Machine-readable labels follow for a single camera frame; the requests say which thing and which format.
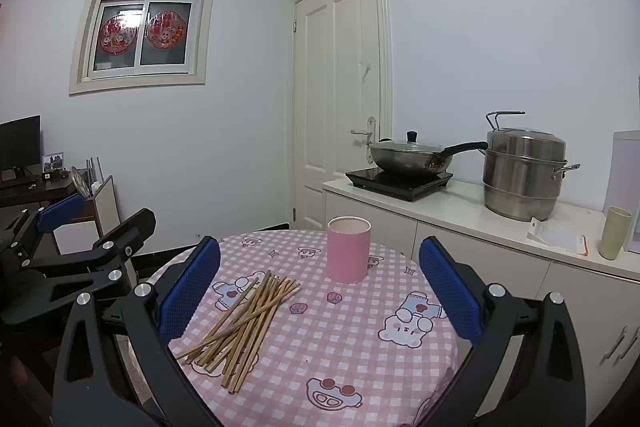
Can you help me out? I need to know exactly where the metal door handle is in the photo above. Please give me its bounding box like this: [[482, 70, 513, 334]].
[[350, 116, 377, 144]]

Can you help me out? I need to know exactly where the round metal disc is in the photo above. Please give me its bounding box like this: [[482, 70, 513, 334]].
[[70, 166, 94, 200]]

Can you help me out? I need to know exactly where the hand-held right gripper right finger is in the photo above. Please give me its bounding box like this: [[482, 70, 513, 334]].
[[418, 236, 587, 427]]

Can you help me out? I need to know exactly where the pale green cup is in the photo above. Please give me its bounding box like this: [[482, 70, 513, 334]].
[[600, 206, 633, 262]]

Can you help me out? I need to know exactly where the cream panel door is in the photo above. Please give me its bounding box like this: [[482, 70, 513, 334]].
[[291, 0, 393, 232]]

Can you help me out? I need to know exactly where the white framed window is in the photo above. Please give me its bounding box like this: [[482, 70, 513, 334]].
[[69, 0, 217, 96]]

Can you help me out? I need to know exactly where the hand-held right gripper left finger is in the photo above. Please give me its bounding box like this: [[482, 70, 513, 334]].
[[50, 236, 222, 427]]

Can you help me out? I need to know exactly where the pink checked cartoon tablecloth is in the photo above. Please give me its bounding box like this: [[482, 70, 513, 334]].
[[145, 229, 458, 427]]

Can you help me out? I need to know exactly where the white kitchen cabinet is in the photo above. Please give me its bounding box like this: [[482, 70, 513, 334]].
[[322, 177, 640, 427]]

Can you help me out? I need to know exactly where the red round window decal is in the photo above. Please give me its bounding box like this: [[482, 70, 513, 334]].
[[99, 13, 139, 54], [145, 10, 187, 46]]

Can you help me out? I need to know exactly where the white brown-edged side cabinet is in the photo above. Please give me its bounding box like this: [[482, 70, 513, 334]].
[[52, 175, 122, 258]]

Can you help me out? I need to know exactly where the dark wooden desk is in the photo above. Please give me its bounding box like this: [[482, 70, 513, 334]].
[[0, 174, 96, 228]]

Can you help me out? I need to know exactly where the black computer monitor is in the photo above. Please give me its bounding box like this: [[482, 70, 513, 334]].
[[0, 115, 42, 180]]

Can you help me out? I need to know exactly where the wok lid black knob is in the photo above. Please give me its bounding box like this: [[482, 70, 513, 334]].
[[370, 130, 446, 156]]

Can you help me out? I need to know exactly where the black induction cooktop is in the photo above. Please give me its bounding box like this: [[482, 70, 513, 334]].
[[345, 168, 453, 202]]

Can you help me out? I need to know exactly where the pink cylindrical cup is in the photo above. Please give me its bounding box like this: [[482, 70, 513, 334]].
[[326, 216, 372, 284]]

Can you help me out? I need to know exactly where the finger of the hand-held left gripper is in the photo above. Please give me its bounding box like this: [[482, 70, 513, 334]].
[[22, 208, 157, 308], [0, 193, 87, 269]]

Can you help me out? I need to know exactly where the bunch of bamboo chopsticks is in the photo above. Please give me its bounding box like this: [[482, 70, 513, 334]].
[[175, 269, 302, 394]]

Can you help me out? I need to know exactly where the white paper booklet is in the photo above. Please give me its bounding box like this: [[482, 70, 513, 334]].
[[526, 217, 590, 256]]

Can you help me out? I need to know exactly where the steel steamer pot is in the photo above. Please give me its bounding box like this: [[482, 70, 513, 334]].
[[482, 111, 581, 223]]

